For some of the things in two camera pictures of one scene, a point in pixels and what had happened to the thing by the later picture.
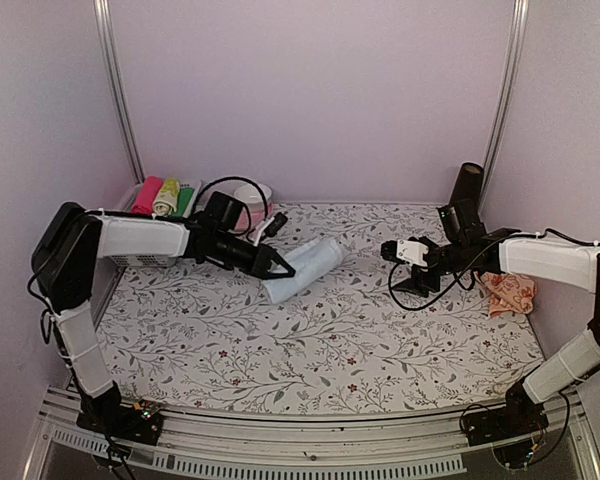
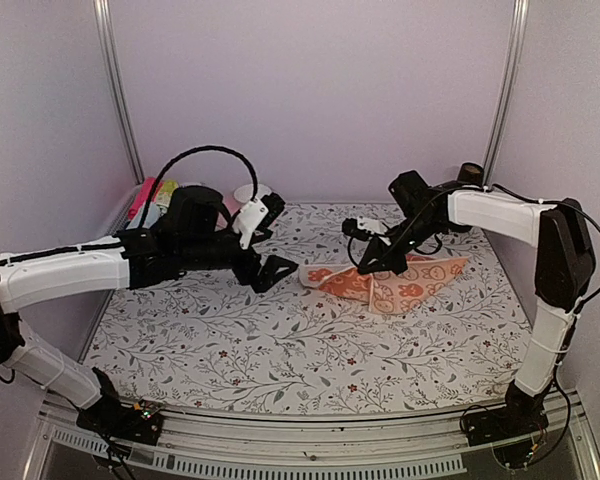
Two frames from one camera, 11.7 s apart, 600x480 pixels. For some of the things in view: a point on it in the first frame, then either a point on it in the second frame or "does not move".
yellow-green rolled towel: x=167 y=199 does not move
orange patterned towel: x=509 y=292 to x=386 y=292
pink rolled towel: x=149 y=191 does not move
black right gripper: x=420 y=284 to x=388 y=260
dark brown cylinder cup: x=468 y=186 does not move
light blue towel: x=309 y=263 to x=150 y=216
